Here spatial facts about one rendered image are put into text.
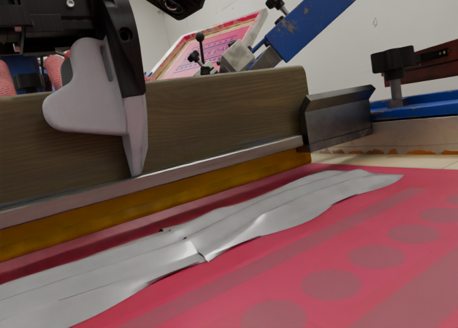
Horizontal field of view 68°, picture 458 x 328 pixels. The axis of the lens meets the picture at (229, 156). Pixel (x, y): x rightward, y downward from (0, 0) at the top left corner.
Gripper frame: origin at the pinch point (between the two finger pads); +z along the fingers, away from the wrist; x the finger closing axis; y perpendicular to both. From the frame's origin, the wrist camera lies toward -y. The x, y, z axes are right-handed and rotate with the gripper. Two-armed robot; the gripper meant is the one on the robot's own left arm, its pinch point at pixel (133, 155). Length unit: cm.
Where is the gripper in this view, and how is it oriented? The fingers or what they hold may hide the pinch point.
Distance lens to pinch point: 26.7
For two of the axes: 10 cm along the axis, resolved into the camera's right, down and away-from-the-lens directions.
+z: 1.8, 9.7, 1.4
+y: -8.2, 2.3, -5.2
